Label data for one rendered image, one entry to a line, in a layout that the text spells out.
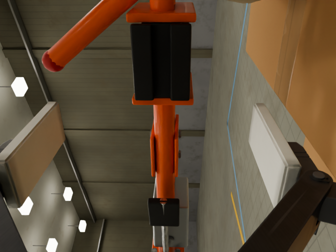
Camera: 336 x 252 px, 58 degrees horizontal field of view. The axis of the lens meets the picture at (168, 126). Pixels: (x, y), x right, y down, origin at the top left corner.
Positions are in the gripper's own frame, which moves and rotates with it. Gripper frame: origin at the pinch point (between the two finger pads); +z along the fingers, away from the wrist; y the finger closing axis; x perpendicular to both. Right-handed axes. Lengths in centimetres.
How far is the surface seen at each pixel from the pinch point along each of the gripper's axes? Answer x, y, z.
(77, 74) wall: -335, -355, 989
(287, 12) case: 4.9, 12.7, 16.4
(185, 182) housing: -16.3, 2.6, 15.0
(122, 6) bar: 6.0, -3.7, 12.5
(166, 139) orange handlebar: -6.8, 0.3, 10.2
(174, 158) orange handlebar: -9.2, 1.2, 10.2
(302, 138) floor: -124, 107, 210
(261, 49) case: -1.0, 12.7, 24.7
